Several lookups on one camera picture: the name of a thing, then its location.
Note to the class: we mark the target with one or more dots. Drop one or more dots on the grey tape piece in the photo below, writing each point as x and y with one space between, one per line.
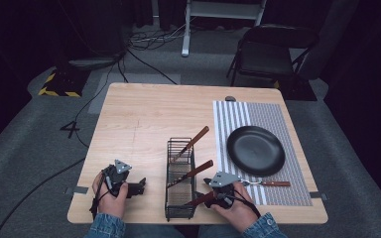
79 190
318 195

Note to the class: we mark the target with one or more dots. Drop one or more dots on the white metal stand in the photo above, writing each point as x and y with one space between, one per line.
186 33

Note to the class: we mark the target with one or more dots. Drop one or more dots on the black round plate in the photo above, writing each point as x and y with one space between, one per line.
255 150

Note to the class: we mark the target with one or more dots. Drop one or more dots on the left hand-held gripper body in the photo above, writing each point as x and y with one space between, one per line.
116 178

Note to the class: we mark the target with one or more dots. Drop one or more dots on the person's right hand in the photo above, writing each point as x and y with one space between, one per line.
241 211

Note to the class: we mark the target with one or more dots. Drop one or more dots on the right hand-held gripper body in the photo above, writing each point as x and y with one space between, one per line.
223 180

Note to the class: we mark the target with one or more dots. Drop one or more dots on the black yellow striped base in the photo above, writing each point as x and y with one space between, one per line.
63 84

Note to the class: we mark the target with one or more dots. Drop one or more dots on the black folding chair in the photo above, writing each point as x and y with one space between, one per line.
268 56

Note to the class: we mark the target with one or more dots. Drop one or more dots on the striped grey white placemat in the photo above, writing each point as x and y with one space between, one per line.
291 125

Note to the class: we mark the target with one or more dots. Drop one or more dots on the dark equipment stand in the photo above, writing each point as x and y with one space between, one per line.
92 39

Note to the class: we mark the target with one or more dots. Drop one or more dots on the person's left hand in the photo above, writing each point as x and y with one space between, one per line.
112 205

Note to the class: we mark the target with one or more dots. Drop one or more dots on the small dark round object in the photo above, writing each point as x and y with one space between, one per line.
230 98

